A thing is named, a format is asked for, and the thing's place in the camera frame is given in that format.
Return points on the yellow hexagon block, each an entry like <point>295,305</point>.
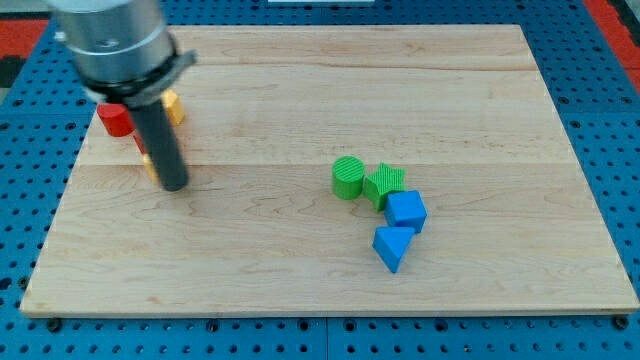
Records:
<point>173,107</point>

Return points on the blue triangle block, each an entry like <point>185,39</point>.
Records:
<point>391,244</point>

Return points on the green cylinder block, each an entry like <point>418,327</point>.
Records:
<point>348,174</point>

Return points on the green star block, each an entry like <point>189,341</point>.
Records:
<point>383,182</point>

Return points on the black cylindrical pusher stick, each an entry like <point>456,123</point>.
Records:
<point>158,138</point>

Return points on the blue cube block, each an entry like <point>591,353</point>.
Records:
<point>406,209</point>

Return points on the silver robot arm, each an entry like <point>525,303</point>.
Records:
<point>124,54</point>

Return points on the wooden board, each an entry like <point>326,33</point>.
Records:
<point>512,227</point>

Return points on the red cylinder block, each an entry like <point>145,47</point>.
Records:
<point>115,119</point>

